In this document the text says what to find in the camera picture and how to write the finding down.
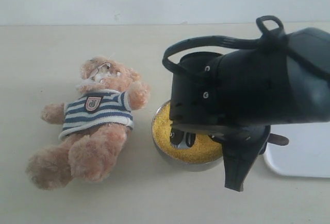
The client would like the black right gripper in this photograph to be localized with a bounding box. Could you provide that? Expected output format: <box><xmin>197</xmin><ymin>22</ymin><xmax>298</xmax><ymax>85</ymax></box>
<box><xmin>169</xmin><ymin>49</ymin><xmax>290</xmax><ymax>191</ymax></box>

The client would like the red-brown wooden spoon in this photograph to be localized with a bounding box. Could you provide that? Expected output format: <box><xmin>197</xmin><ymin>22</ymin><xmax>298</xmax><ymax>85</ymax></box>
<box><xmin>267</xmin><ymin>133</ymin><xmax>289</xmax><ymax>146</ymax></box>

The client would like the tan teddy bear striped sweater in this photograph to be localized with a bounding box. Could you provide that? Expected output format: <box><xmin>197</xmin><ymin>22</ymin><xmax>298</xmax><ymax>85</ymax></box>
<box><xmin>25</xmin><ymin>56</ymin><xmax>151</xmax><ymax>190</ymax></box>

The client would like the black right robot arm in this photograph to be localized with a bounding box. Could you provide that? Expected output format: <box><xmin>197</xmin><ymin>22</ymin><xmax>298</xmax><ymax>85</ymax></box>
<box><xmin>170</xmin><ymin>28</ymin><xmax>329</xmax><ymax>192</ymax></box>

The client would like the yellow millet grain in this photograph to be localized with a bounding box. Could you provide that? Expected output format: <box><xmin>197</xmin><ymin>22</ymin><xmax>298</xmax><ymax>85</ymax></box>
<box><xmin>152</xmin><ymin>101</ymin><xmax>223</xmax><ymax>165</ymax></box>

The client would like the stainless steel bowl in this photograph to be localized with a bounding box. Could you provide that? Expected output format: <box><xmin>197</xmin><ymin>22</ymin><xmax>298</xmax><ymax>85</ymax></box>
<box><xmin>151</xmin><ymin>100</ymin><xmax>223</xmax><ymax>171</ymax></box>

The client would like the white rectangular tray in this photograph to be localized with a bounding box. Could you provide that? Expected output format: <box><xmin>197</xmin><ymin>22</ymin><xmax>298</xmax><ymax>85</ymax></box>
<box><xmin>263</xmin><ymin>123</ymin><xmax>329</xmax><ymax>178</ymax></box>

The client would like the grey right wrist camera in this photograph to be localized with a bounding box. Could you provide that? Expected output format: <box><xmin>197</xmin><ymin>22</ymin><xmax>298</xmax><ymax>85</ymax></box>
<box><xmin>170</xmin><ymin>128</ymin><xmax>196</xmax><ymax>149</ymax></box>

